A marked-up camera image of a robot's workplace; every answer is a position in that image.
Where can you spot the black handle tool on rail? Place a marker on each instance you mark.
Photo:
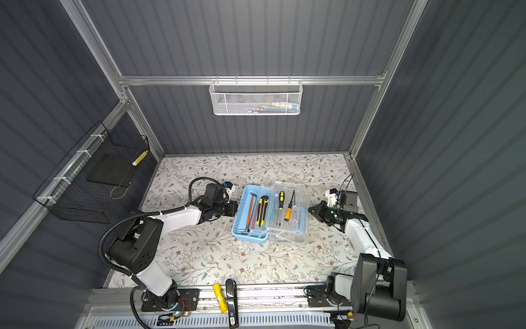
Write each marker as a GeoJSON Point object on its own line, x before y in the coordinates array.
{"type": "Point", "coordinates": [232, 303]}

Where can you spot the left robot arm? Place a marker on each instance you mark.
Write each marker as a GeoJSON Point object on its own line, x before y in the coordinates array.
{"type": "Point", "coordinates": [130, 245]}

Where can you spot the white wire mesh basket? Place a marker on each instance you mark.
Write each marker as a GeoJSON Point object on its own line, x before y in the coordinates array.
{"type": "Point", "coordinates": [256, 99]}

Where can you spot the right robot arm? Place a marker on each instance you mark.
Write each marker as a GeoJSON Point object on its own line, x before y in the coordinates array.
{"type": "Point", "coordinates": [378, 285]}

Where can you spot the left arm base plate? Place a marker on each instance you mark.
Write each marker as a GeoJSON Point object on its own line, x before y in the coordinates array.
{"type": "Point", "coordinates": [184, 300]}

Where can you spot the black pad in basket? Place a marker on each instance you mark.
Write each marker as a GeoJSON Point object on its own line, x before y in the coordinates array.
{"type": "Point", "coordinates": [113, 170]}

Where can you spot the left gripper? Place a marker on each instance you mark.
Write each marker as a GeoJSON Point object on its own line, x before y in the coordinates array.
{"type": "Point", "coordinates": [233, 208]}

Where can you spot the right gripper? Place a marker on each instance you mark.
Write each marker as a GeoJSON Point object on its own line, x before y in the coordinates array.
{"type": "Point", "coordinates": [320, 213]}

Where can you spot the yellow tube in basket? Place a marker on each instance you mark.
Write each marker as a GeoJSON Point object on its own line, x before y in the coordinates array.
{"type": "Point", "coordinates": [139, 158]}

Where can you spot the yellow marker on rail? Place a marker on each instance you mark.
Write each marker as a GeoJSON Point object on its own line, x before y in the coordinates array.
{"type": "Point", "coordinates": [220, 298]}

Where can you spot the black wire basket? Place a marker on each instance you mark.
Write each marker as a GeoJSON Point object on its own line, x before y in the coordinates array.
{"type": "Point", "coordinates": [98, 184]}

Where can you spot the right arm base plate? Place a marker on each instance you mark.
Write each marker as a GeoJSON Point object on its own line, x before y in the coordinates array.
{"type": "Point", "coordinates": [318, 297]}

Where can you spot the blue plastic tool box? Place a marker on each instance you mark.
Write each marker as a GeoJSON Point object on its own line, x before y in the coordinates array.
{"type": "Point", "coordinates": [294, 232]}

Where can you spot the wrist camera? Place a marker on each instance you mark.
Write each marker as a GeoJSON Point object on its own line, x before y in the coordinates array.
{"type": "Point", "coordinates": [229, 186]}
{"type": "Point", "coordinates": [333, 197]}

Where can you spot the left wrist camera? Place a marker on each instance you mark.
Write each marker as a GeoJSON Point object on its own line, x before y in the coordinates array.
{"type": "Point", "coordinates": [229, 186]}

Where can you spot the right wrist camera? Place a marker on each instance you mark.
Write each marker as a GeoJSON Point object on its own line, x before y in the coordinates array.
{"type": "Point", "coordinates": [333, 197]}

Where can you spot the black yellow screwdriver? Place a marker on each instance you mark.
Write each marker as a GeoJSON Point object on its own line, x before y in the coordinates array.
{"type": "Point", "coordinates": [280, 207]}

